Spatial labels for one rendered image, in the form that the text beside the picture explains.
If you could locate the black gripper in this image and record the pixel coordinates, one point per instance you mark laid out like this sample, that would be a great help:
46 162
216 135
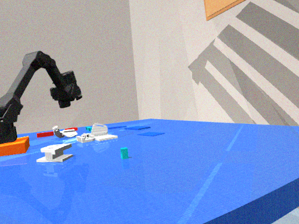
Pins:
64 104

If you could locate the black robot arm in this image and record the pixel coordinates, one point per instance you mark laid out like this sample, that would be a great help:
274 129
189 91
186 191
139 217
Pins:
66 90

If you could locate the small teal block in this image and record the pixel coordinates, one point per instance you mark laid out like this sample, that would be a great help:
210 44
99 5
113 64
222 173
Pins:
124 153

